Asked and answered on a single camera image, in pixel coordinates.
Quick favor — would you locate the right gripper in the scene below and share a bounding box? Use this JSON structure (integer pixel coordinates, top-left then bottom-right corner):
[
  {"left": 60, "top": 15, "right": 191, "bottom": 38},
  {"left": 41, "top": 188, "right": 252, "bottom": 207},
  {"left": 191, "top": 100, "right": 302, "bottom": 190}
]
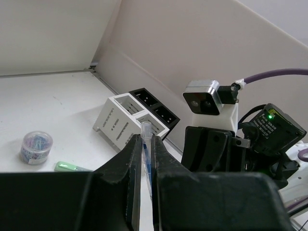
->
[{"left": 151, "top": 103, "right": 307, "bottom": 231}]

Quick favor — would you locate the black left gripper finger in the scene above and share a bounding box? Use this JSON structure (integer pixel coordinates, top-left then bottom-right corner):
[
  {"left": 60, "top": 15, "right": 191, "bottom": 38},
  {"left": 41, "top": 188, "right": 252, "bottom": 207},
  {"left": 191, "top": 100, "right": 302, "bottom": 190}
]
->
[{"left": 0, "top": 135, "right": 142, "bottom": 231}]

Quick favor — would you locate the blue pen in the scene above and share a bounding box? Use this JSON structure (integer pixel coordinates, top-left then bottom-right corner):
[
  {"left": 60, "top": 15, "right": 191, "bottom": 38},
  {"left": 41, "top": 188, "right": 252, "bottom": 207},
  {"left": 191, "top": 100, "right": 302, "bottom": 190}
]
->
[{"left": 141, "top": 121, "right": 153, "bottom": 199}]

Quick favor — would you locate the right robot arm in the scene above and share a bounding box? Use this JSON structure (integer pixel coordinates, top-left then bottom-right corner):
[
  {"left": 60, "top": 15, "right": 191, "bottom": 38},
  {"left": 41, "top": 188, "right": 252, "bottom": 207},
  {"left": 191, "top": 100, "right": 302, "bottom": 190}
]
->
[{"left": 152, "top": 103, "right": 306, "bottom": 231}]

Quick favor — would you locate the green highlighter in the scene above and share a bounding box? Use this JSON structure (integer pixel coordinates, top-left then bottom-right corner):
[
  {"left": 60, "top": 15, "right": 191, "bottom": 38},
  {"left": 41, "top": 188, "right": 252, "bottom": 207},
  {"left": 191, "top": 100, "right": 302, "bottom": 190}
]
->
[{"left": 54, "top": 161, "right": 92, "bottom": 172}]

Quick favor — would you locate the white slotted organizer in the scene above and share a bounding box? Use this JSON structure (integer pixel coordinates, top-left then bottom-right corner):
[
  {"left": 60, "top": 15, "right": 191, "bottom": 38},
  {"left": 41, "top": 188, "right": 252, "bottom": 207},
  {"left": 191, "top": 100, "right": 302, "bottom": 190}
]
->
[{"left": 93, "top": 93, "right": 169, "bottom": 150}]

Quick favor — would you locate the jar of paper clips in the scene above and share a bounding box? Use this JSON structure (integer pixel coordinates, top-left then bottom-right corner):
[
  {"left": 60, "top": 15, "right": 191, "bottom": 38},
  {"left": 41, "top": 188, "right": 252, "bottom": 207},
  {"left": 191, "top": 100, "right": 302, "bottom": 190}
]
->
[{"left": 20, "top": 131, "right": 53, "bottom": 165}]

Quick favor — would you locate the black slotted organizer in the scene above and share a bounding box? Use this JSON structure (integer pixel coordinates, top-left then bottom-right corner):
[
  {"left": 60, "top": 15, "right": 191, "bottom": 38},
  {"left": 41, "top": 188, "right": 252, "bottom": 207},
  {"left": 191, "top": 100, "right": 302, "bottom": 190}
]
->
[{"left": 129, "top": 88, "right": 180, "bottom": 140}]

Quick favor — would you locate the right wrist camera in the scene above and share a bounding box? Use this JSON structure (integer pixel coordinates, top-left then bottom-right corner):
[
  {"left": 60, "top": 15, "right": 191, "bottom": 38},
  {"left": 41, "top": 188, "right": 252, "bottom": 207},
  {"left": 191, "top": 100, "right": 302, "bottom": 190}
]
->
[{"left": 182, "top": 80, "right": 241, "bottom": 133}]

